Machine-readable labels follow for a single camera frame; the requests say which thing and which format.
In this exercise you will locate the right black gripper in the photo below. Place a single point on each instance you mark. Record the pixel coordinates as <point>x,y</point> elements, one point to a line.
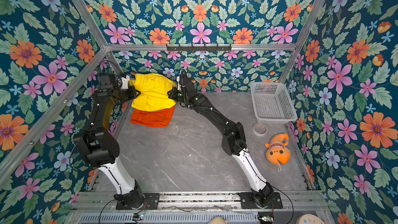
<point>174,96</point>

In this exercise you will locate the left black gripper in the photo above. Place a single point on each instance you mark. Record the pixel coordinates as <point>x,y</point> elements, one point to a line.
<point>130,94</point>

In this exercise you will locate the yellow shorts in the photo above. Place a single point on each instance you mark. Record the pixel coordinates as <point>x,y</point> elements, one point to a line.
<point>153,89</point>

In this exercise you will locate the orange shorts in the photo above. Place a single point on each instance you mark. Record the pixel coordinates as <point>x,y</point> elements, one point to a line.
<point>157,119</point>

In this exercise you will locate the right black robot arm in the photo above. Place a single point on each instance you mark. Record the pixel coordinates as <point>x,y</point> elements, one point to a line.
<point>233,136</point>

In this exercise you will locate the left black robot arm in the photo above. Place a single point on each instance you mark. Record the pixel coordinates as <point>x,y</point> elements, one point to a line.
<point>99,148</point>

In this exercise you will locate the white tape roll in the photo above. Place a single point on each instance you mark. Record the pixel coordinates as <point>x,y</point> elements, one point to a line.
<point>260,129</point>

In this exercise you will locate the white plastic basket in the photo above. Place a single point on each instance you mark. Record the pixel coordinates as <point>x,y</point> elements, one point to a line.
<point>272,103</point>

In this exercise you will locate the orange fish plush toy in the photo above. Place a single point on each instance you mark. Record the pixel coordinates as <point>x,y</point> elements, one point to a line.
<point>277,151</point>

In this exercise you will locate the beige round object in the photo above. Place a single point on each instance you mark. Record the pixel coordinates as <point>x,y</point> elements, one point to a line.
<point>218,220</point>

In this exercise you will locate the white round device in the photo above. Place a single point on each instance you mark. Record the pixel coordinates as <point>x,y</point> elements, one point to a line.
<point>309,219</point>

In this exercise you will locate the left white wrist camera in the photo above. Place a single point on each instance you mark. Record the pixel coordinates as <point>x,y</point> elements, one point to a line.
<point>125,82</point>

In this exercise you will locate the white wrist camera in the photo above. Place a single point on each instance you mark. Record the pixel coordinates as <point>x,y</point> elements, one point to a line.
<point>125,82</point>
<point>178,83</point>

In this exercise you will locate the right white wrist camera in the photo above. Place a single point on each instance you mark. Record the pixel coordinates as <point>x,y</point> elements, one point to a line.
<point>178,83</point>

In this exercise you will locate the black hook rail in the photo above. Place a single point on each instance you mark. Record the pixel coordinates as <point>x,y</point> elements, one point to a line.
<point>194,48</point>

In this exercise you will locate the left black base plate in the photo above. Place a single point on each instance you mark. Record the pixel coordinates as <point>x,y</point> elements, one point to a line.
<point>150,202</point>

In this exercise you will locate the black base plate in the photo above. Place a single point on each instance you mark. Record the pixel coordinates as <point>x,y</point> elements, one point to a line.
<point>150,202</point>
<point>247,201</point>

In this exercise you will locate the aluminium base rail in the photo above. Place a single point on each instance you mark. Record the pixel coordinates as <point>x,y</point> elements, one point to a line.
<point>198,207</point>

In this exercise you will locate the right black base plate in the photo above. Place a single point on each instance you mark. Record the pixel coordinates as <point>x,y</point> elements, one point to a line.
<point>247,201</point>

